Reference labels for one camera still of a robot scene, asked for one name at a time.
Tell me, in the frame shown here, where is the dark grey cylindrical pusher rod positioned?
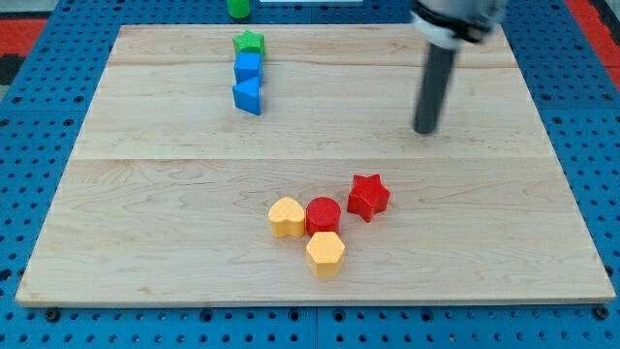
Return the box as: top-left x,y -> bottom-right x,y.
412,44 -> 457,135

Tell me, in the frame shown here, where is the red star block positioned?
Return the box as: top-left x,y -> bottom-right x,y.
347,174 -> 390,223

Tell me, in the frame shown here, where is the green star block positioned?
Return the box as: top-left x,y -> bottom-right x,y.
232,30 -> 265,56

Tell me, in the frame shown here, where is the blue triangle block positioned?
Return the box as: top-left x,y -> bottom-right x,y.
232,77 -> 262,115

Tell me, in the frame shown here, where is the red cylinder block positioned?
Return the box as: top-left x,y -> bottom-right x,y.
306,197 -> 341,237

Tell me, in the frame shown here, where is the blue cube block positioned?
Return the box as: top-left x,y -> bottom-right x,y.
233,52 -> 264,83

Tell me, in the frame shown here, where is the green cylinder block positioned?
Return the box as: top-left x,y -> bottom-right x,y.
226,0 -> 251,19

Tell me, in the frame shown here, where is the yellow heart block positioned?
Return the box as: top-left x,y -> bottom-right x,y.
267,197 -> 306,238

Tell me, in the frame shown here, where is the yellow hexagon block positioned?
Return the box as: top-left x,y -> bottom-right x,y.
306,232 -> 346,278

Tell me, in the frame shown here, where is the light wooden board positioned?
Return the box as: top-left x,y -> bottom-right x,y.
15,24 -> 615,308

